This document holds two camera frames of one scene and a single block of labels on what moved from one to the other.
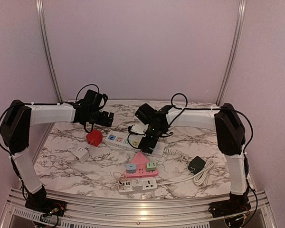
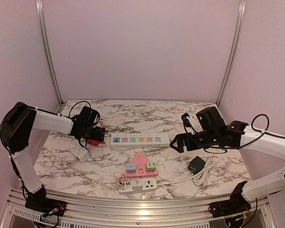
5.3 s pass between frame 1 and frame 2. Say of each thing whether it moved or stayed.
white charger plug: stayed
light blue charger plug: stayed
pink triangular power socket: stayed
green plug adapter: stayed
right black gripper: moved
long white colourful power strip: moved
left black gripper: moved
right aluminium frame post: stayed
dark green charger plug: stayed
